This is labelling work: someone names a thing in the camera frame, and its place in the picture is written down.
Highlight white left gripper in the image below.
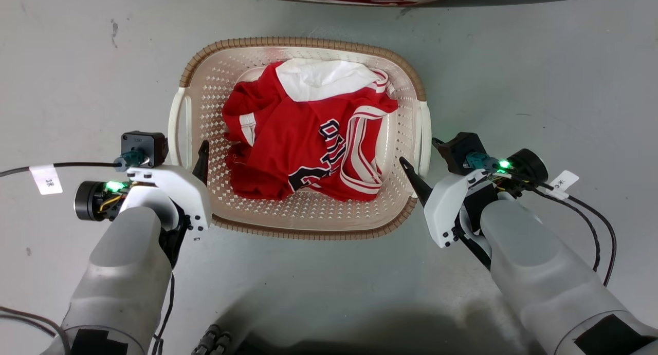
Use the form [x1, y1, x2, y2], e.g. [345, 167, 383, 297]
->
[118, 140, 213, 268]

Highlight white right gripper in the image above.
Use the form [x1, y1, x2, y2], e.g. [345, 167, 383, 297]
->
[399, 156, 493, 249]

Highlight cream laundry basket brown rim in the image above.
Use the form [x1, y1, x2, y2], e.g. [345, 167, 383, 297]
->
[168, 36, 431, 241]

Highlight red basketball jersey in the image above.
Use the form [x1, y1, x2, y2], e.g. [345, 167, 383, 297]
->
[222, 61, 399, 202]

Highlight white garment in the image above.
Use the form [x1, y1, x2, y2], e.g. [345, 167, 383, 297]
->
[276, 58, 381, 103]

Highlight black left camera cable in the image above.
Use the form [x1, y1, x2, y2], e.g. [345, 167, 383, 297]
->
[0, 162, 124, 179]

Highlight white paper cable tag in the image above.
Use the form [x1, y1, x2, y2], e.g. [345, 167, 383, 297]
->
[547, 170, 580, 200]
[30, 164, 63, 195]

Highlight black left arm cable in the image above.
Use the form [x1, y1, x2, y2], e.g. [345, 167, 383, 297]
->
[151, 273, 176, 355]

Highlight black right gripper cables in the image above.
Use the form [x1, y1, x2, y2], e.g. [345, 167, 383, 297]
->
[529, 184, 617, 287]

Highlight thin black floor cable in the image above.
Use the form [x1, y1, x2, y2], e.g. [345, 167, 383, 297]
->
[0, 306, 71, 355]

